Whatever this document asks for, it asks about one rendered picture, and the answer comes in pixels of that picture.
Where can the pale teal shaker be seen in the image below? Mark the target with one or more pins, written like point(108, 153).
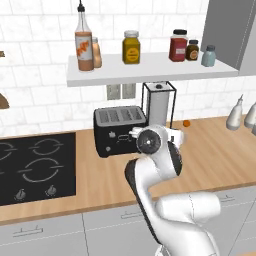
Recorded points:
point(208, 58)

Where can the small dark brown jar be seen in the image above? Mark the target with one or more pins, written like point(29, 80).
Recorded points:
point(192, 51)

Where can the black four-slot toaster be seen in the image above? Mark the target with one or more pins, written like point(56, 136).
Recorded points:
point(113, 133)

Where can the grey wall outlet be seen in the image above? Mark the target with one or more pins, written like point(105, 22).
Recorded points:
point(128, 91)
point(113, 92)

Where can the grey wall cabinet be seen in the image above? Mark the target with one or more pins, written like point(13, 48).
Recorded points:
point(248, 63)

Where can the red jar black lid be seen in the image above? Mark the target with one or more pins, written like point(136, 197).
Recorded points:
point(177, 48)

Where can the tall orange sauce bottle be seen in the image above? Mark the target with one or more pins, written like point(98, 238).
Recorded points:
point(84, 50)

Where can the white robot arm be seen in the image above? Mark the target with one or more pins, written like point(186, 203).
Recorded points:
point(180, 213)

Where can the grey hob knob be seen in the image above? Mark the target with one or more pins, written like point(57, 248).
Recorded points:
point(20, 194)
point(51, 190)

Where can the brown wooden object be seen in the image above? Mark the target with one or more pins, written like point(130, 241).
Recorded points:
point(3, 102)
point(1, 54)

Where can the white wall shelf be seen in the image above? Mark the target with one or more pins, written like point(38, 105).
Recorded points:
point(150, 71)

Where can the grey drawer front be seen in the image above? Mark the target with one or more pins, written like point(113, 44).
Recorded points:
point(50, 238)
point(238, 220)
point(110, 233)

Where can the white condiment bottle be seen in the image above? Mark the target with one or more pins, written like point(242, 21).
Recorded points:
point(234, 115)
point(250, 116)

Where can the yellow mustard jar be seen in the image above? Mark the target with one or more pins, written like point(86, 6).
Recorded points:
point(131, 50)

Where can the grey cabinet door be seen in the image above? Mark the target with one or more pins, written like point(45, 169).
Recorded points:
point(226, 30)

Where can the tan shaker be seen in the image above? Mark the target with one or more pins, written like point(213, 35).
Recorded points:
point(97, 53)

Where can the black hob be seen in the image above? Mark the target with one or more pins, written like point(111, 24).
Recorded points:
point(36, 166)

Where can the grey shaker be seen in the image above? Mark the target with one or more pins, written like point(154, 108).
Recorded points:
point(254, 130)

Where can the small orange fruit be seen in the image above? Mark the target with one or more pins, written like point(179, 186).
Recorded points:
point(186, 123)

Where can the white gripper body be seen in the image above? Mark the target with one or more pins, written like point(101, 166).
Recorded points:
point(177, 136)

